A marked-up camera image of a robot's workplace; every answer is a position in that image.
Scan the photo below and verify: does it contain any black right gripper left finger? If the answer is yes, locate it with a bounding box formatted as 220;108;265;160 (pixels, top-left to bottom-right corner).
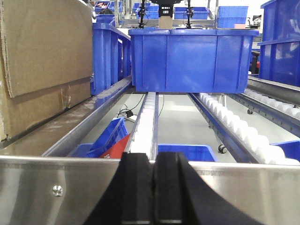
84;152;153;225

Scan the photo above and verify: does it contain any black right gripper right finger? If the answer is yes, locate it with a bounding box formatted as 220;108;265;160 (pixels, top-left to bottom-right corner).
154;152;260;225

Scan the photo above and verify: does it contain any brown cardboard carton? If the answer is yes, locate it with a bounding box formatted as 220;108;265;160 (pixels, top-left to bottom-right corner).
0;0;92;140

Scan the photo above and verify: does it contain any blue bin below centre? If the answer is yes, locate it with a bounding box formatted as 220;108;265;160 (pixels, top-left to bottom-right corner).
158;143;217;162

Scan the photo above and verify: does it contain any blue bin below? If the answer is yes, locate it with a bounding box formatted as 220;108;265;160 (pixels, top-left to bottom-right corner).
68;117;128;158
158;143;217;162
271;140;300;161

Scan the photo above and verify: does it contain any red sheet in bin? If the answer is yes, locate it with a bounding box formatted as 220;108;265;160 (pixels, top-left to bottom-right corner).
99;134;130;159

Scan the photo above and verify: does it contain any white roller track centre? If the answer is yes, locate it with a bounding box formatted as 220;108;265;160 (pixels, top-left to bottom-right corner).
125;92;159;160

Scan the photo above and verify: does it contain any white roller track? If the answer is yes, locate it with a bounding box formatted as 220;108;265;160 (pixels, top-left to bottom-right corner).
188;93;300;166
229;90;300;137
125;92;159;160

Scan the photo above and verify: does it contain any blue bin below left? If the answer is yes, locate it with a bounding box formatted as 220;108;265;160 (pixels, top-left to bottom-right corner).
68;117;128;158

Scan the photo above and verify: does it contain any blue bin below right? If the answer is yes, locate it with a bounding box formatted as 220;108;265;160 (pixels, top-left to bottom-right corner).
271;140;300;161

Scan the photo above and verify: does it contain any white roller track far right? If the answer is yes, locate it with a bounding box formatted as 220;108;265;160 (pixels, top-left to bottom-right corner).
229;90;300;137

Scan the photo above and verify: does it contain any large blue plastic bin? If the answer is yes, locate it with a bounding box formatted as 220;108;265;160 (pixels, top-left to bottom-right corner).
129;28;259;94

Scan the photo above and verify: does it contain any blue bin left row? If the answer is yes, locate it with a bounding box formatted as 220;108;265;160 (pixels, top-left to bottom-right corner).
90;18;131;95

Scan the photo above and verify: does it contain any blue stacked bins right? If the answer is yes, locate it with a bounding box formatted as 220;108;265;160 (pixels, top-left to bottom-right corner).
258;0;300;87

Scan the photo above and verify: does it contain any steel shelf divider rail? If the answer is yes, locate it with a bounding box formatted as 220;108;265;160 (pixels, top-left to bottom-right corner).
42;76;132;157

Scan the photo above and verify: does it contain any steel shelf front rail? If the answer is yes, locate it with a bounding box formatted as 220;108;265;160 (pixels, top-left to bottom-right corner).
0;156;300;225

